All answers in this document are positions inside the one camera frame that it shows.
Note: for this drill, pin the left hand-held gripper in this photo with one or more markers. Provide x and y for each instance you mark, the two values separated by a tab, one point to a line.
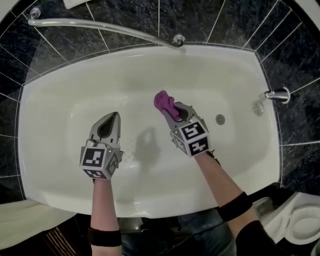
93	157

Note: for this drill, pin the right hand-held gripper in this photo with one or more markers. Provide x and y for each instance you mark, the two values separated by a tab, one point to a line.
193	140

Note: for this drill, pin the purple cleaning cloth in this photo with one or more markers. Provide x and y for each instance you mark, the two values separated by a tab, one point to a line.
165	103

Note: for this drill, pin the white bathtub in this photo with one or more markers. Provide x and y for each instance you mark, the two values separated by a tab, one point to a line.
75	100

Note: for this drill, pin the person's right forearm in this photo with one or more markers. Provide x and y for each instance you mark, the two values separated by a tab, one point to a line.
217	177

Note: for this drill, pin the person's left forearm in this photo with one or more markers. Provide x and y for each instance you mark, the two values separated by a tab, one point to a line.
103	205

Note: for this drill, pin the round tub drain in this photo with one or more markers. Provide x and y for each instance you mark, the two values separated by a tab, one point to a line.
220	119

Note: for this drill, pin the chrome tub overflow plate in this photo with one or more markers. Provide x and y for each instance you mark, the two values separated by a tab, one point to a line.
258	109

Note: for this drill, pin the chrome tub spout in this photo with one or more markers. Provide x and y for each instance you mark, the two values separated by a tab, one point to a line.
277	95

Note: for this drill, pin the chrome grab bar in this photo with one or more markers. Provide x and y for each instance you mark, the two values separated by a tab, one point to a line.
100	25

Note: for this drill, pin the person's legs in jeans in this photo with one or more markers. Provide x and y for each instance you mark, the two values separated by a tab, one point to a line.
205	232

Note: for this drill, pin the person's dark right sleeve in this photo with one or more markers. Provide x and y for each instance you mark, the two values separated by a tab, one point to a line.
257	240

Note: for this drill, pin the white toilet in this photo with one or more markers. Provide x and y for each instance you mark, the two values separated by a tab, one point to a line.
287	220

